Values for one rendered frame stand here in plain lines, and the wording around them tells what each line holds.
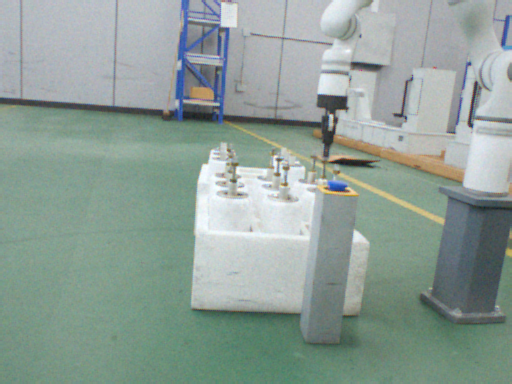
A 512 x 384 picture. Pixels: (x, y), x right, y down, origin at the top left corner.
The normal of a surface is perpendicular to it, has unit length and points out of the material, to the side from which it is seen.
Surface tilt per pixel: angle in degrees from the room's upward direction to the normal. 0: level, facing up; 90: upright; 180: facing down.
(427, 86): 90
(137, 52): 90
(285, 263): 90
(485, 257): 90
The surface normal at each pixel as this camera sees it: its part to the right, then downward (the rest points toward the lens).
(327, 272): 0.10, 0.20
